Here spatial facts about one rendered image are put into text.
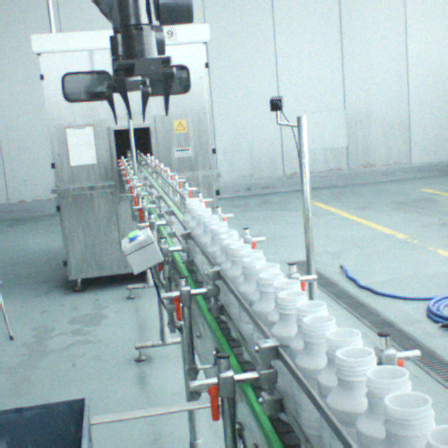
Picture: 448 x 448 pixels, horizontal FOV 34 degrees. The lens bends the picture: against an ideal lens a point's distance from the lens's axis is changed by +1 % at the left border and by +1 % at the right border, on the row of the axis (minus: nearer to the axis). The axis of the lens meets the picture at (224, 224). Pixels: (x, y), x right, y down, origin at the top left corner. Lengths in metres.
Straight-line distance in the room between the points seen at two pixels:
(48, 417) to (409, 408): 0.77
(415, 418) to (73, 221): 5.53
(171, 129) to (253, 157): 5.83
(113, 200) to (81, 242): 0.44
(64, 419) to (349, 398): 0.67
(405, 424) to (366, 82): 11.74
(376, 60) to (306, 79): 1.21
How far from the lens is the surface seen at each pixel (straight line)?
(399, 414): 0.59
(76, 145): 5.97
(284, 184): 11.86
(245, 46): 11.76
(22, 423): 1.28
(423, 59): 12.66
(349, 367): 0.69
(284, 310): 0.91
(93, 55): 5.99
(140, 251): 1.73
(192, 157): 6.02
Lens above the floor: 1.40
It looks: 9 degrees down
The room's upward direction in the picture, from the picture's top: 5 degrees counter-clockwise
